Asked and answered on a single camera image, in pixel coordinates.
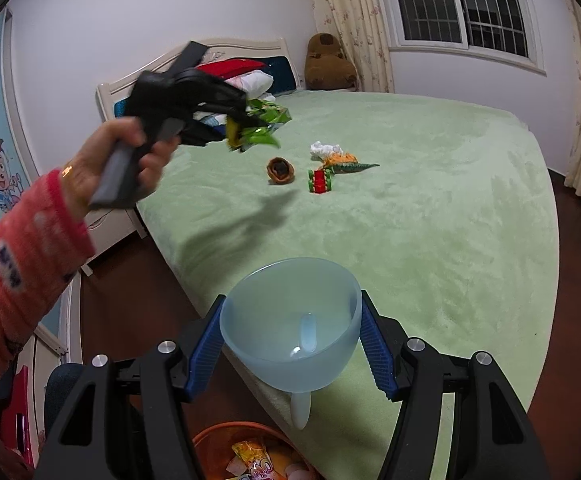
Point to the white wrapper with red print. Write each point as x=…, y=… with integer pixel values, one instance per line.
x=263, y=471

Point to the orange plastic bin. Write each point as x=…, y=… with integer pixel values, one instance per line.
x=210, y=447

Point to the white nightstand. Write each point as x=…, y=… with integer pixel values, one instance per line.
x=115, y=232

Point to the brown plush toy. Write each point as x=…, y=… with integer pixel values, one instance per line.
x=328, y=65

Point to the white bed with blue headboard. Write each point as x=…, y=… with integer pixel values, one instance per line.
x=120, y=90

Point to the person's left forearm red sleeve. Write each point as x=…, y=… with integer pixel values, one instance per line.
x=20, y=265

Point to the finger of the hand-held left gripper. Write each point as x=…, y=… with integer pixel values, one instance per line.
x=210, y=132
x=225, y=97

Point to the orange snack packet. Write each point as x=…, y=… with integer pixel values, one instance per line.
x=250, y=452

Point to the green fleece blanket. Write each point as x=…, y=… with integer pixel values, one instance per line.
x=420, y=220

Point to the barred window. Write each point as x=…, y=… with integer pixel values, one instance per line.
x=450, y=5

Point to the green yellow snack bag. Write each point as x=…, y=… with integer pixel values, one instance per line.
x=264, y=116

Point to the person's left hand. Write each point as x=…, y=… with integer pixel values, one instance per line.
x=95, y=160

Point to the translucent blue plastic funnel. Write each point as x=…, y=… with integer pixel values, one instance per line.
x=270, y=310

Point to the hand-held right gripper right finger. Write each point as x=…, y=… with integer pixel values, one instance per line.
x=376, y=352

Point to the crumpled white tissue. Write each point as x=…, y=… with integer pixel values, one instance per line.
x=326, y=149

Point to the red plastic object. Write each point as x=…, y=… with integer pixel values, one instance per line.
x=18, y=410

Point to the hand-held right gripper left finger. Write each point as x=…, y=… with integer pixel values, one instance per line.
x=204, y=355

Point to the red pillow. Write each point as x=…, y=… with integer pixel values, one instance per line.
x=230, y=67

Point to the orange brown fruit shell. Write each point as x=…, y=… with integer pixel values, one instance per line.
x=281, y=171

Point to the green toy dinosaur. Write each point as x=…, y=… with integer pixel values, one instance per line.
x=353, y=166

